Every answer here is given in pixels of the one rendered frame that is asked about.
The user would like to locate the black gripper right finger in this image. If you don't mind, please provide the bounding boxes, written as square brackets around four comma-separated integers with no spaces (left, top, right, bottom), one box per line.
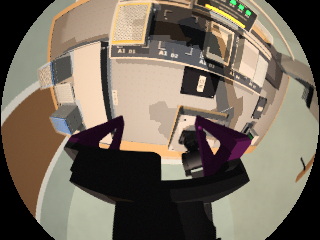
[195,115,252,176]

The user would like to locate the white translucent plate lid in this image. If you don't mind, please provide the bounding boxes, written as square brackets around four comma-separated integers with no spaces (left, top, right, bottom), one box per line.
[252,54,268,87]

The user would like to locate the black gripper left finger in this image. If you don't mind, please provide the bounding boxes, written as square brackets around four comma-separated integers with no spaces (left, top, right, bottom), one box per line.
[68,115,124,150]

